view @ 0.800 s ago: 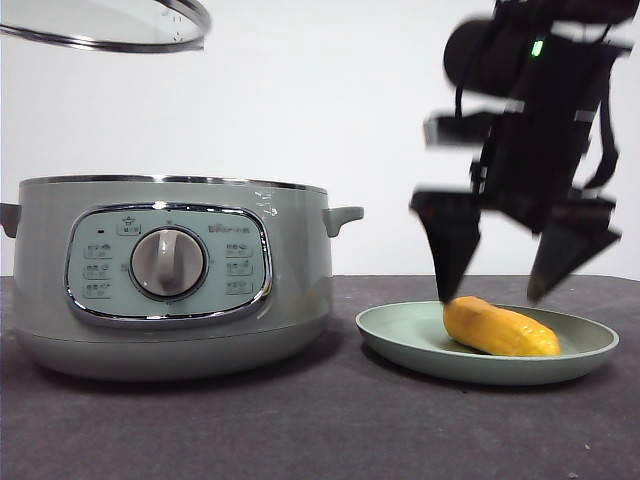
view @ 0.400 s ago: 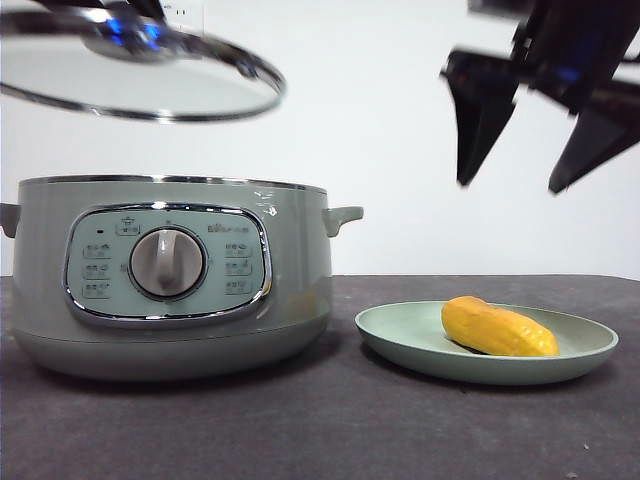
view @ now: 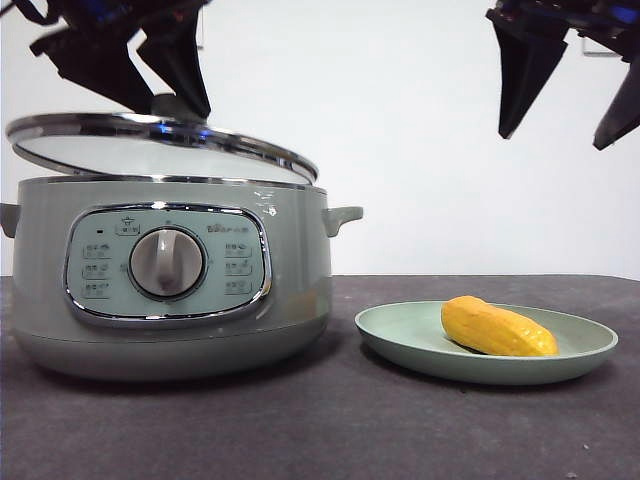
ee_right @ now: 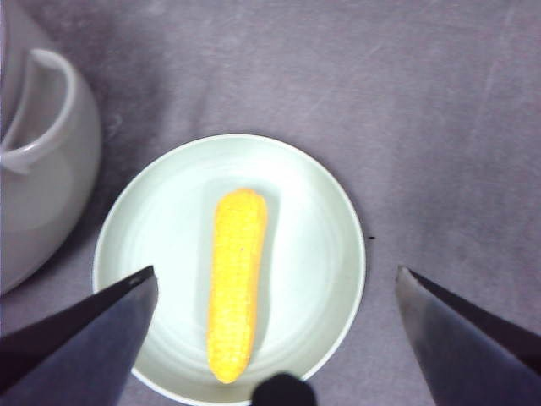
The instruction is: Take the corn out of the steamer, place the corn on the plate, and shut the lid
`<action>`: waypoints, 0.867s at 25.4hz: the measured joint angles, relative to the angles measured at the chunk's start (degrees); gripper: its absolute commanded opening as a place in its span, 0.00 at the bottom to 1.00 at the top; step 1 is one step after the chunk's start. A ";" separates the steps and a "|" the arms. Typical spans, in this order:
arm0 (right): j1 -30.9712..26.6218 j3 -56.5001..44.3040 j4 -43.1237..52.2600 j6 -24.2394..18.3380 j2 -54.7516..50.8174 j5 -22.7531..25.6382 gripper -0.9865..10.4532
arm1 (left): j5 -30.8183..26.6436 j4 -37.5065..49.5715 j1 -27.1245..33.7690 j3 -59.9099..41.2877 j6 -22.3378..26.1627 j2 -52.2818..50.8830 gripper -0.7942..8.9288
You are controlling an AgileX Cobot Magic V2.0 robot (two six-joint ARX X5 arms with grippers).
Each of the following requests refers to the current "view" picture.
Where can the yellow corn cob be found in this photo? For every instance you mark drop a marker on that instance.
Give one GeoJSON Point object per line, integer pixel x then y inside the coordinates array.
{"type": "Point", "coordinates": [495, 327]}

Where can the pale green round plate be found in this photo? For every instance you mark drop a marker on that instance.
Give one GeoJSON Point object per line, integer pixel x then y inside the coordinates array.
{"type": "Point", "coordinates": [400, 330]}

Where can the pale green electric steamer pot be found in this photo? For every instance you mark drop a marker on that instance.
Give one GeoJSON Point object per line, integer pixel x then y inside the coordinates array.
{"type": "Point", "coordinates": [300, 280]}

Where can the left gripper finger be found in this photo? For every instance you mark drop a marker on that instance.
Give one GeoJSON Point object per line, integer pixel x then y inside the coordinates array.
{"type": "Point", "coordinates": [95, 60]}
{"type": "Point", "coordinates": [180, 60]}

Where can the glass lid with green knob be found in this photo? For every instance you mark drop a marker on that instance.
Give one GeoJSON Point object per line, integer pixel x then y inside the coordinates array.
{"type": "Point", "coordinates": [150, 155]}

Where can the white wall socket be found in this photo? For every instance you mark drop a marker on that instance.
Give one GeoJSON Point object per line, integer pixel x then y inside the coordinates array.
{"type": "Point", "coordinates": [597, 48]}

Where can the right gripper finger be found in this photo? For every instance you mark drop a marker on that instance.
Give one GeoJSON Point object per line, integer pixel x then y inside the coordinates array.
{"type": "Point", "coordinates": [625, 110]}
{"type": "Point", "coordinates": [525, 75]}

